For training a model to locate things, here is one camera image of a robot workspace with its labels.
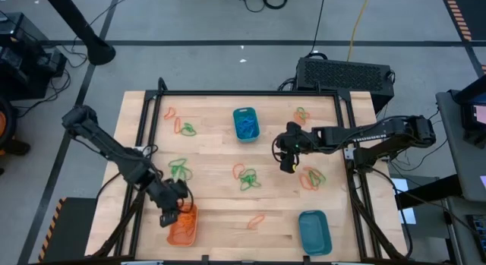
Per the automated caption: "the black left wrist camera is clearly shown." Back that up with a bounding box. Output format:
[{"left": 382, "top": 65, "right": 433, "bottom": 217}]
[{"left": 172, "top": 178, "right": 191, "bottom": 200}]

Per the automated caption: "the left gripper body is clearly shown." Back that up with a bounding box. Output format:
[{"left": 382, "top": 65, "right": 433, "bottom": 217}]
[{"left": 151, "top": 178, "right": 182, "bottom": 217}]

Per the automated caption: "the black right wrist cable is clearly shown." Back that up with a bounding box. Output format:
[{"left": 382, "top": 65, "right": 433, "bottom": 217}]
[{"left": 270, "top": 137, "right": 286, "bottom": 164}]

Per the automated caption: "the black monitor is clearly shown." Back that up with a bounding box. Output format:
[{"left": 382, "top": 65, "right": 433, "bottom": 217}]
[{"left": 453, "top": 73, "right": 486, "bottom": 148}]

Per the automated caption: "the black orange wheel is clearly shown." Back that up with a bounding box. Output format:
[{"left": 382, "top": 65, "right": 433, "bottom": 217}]
[{"left": 0, "top": 96, "right": 32, "bottom": 177}]

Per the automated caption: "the black stand pole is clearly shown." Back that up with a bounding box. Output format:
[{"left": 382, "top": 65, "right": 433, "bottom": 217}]
[{"left": 39, "top": 0, "right": 117, "bottom": 67}]

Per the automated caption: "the yellow cable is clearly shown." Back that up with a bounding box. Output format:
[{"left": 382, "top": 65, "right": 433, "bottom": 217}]
[{"left": 346, "top": 0, "right": 371, "bottom": 63}]

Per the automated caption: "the thin black cable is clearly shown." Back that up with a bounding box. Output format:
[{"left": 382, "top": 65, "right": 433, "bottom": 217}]
[{"left": 308, "top": 0, "right": 327, "bottom": 58}]

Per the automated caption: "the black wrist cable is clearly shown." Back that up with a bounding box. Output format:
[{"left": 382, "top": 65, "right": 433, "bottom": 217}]
[
  {"left": 270, "top": 137, "right": 286, "bottom": 164},
  {"left": 142, "top": 143, "right": 196, "bottom": 216}
]

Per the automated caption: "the light teal handled basket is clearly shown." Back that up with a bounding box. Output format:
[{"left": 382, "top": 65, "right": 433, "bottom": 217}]
[{"left": 232, "top": 107, "right": 261, "bottom": 144}]

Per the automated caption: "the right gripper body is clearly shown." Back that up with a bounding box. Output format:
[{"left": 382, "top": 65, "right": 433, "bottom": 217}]
[{"left": 276, "top": 122, "right": 316, "bottom": 152}]

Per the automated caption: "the black keyboard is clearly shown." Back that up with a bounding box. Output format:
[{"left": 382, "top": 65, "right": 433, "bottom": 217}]
[{"left": 465, "top": 213, "right": 486, "bottom": 255}]

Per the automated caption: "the black equipment rack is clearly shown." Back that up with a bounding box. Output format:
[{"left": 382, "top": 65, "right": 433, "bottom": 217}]
[{"left": 0, "top": 12, "right": 68, "bottom": 102}]

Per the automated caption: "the dark teal plastic basket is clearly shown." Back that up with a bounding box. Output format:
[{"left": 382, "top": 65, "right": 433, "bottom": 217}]
[{"left": 298, "top": 210, "right": 333, "bottom": 257}]

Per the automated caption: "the orange plastic basket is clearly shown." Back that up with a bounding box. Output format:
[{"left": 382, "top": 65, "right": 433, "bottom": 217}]
[{"left": 166, "top": 202, "right": 200, "bottom": 248}]

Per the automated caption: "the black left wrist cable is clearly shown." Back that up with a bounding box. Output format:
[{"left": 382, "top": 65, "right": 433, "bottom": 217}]
[{"left": 142, "top": 143, "right": 196, "bottom": 216}]

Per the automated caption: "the black aluminium table frame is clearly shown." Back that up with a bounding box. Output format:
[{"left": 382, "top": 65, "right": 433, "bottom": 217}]
[{"left": 90, "top": 77, "right": 409, "bottom": 263}]

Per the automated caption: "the black perforated computer case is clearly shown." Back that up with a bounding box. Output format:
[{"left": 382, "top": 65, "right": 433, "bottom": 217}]
[{"left": 295, "top": 56, "right": 396, "bottom": 115}]

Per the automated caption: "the coiled black cable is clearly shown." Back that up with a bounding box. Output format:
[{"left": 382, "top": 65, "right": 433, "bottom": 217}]
[{"left": 261, "top": 0, "right": 289, "bottom": 11}]

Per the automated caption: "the grey side desk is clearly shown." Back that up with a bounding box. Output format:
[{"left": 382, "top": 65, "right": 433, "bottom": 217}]
[{"left": 434, "top": 88, "right": 486, "bottom": 203}]

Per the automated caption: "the black desk bar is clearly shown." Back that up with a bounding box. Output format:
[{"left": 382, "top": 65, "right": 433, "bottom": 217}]
[{"left": 393, "top": 173, "right": 463, "bottom": 210}]

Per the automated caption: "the black hazard striped mat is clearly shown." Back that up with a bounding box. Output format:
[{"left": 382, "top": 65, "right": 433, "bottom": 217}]
[
  {"left": 36, "top": 197, "right": 99, "bottom": 264},
  {"left": 440, "top": 0, "right": 486, "bottom": 43}
]

